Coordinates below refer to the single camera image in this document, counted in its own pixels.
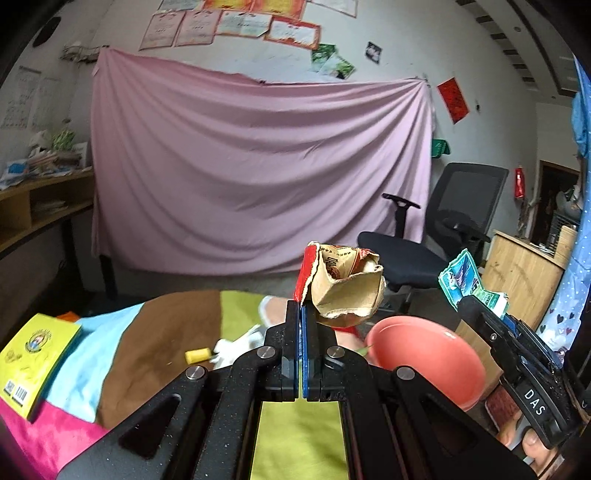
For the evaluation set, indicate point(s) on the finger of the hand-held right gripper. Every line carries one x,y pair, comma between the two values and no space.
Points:
489,332
531,339

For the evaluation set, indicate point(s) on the pink plastic basin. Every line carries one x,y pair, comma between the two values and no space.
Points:
425,355

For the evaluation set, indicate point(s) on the small yellow cylinder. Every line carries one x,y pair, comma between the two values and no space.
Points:
197,356

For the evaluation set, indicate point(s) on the wooden wall shelf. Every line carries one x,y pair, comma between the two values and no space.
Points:
46,189

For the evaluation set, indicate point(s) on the green blue snack wrapper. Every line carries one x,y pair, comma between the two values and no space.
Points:
461,277

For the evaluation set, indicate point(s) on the red hanging charm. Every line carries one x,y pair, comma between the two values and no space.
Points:
520,182

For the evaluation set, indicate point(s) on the colourful patchwork blanket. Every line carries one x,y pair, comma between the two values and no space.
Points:
161,332

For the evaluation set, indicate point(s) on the blue hanging cloth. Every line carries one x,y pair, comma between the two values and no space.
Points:
581,115

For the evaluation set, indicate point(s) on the pile of papers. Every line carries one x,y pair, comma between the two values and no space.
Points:
41,161

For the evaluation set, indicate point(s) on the torn red brown cardboard box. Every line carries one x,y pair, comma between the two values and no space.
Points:
346,286

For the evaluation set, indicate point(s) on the red paper sheet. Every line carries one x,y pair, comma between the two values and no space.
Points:
453,99

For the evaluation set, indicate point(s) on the person's right hand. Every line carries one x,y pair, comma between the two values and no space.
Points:
531,450

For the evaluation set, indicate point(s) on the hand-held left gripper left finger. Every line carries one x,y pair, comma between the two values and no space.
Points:
291,350

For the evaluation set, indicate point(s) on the black office chair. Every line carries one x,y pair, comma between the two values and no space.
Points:
466,194

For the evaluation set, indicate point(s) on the wooden cabinet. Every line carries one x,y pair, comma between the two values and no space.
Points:
521,272

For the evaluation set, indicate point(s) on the blue heart-patterned cloth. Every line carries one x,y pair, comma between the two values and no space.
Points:
570,295

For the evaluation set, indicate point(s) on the pink hanging sheet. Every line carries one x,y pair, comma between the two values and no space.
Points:
254,161

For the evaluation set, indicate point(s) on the row of wall certificates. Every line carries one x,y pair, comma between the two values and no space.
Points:
198,27

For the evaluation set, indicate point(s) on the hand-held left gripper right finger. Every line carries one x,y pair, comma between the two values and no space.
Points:
323,364

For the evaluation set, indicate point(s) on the dark photo print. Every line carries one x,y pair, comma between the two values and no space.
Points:
374,52

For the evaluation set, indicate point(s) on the black wall object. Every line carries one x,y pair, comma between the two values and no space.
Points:
47,31

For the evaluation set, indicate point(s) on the yellow book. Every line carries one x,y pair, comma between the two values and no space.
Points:
37,350

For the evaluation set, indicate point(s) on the green photo print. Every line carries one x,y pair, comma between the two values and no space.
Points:
334,64

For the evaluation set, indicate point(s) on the wall calendar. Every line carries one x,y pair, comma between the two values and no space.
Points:
48,101
21,94

